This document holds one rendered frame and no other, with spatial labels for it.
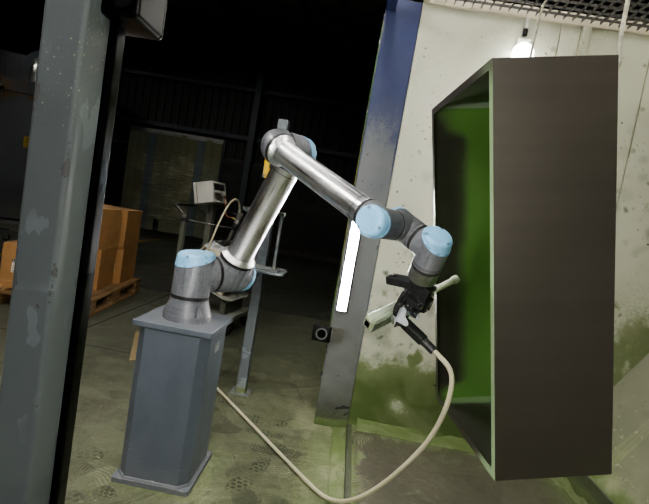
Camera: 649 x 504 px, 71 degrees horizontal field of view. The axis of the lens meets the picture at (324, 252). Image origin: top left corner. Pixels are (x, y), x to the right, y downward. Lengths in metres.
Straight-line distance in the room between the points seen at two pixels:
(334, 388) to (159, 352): 1.09
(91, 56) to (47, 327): 0.31
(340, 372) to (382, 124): 1.34
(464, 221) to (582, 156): 0.64
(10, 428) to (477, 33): 2.48
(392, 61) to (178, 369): 1.80
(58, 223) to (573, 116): 1.28
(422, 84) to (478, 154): 0.69
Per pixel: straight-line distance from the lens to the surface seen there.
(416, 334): 1.50
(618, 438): 2.66
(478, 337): 2.04
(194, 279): 1.82
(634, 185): 2.81
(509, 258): 1.37
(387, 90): 2.51
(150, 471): 2.04
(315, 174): 1.42
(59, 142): 0.58
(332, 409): 2.63
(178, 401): 1.88
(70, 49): 0.60
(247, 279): 1.96
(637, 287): 2.84
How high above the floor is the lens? 1.14
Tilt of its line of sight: 5 degrees down
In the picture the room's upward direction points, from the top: 10 degrees clockwise
